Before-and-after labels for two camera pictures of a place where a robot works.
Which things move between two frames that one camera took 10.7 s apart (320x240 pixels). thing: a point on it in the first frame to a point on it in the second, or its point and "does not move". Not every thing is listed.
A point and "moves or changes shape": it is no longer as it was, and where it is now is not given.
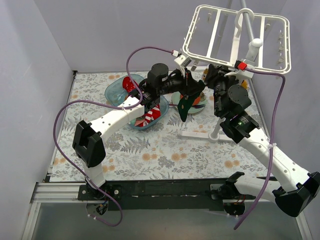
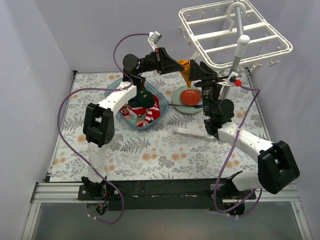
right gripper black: x=213 y=75 to x=208 y=83
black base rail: x=147 y=194 does not move
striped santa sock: x=152 y=115 does not move
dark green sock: x=183 y=106 moves or changes shape
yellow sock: x=244 y=84 to x=185 y=72
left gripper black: x=186 y=81 to x=160 y=60
